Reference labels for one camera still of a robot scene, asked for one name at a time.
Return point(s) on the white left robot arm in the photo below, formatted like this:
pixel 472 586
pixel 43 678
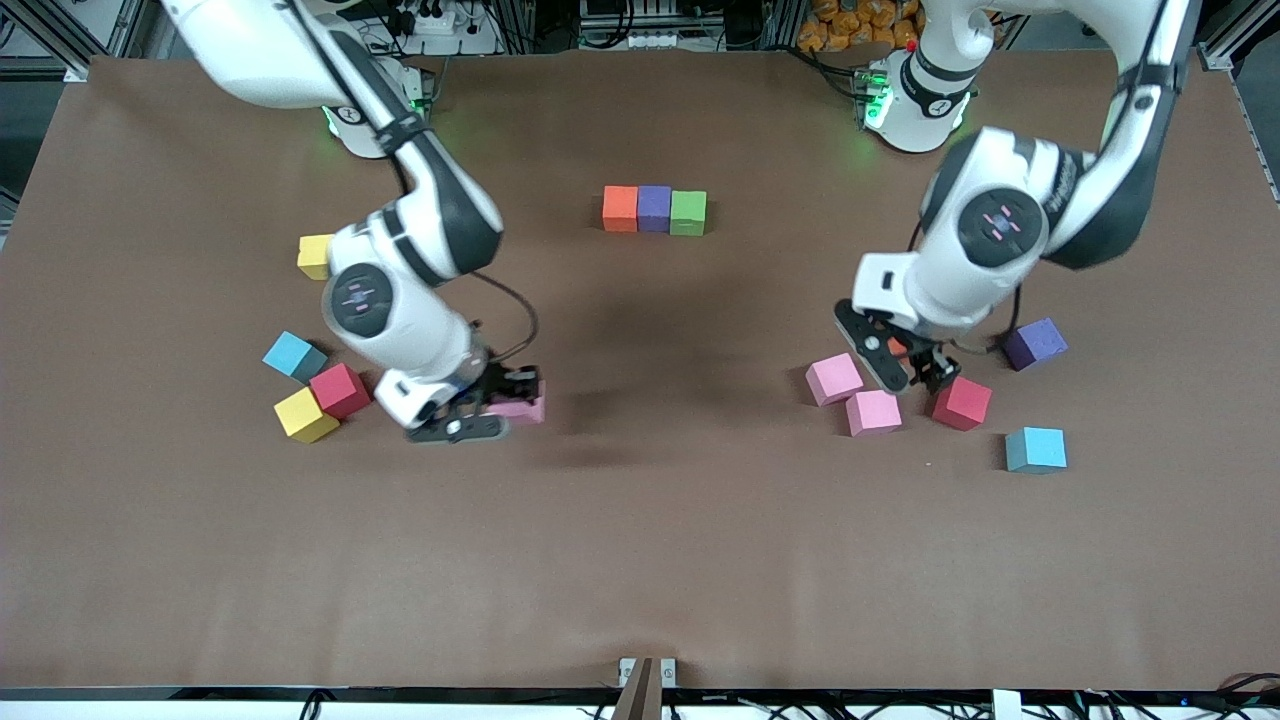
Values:
pixel 960 280

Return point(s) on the pink foam block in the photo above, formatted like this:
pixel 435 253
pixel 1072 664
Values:
pixel 834 378
pixel 525 412
pixel 873 412

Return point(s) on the white power strip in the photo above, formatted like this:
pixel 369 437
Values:
pixel 450 25
pixel 660 40

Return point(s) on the bag of orange items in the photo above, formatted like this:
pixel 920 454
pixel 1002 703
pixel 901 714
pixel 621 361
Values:
pixel 840 25

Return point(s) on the red foam block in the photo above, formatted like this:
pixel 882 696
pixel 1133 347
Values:
pixel 965 405
pixel 340 390

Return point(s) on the purple foam block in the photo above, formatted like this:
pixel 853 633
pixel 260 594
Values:
pixel 1040 345
pixel 654 208

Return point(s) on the green foam block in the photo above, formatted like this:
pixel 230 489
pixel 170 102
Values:
pixel 688 213

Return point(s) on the light blue foam block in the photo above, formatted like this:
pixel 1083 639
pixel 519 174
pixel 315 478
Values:
pixel 293 356
pixel 1035 449

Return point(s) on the brown post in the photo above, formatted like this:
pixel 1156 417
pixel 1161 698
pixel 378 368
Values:
pixel 640 695

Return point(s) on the aluminium frame post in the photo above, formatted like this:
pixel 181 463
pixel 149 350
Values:
pixel 1215 57

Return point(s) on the small white box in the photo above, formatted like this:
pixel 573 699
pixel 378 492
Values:
pixel 1006 706

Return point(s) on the small metal bracket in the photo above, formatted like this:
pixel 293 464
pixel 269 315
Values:
pixel 668 672

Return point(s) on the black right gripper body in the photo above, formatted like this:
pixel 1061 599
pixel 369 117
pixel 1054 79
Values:
pixel 497 385

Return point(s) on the yellow foam block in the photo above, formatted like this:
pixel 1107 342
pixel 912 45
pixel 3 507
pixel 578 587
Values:
pixel 303 416
pixel 313 258

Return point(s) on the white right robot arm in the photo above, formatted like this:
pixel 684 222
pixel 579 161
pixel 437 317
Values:
pixel 410 330

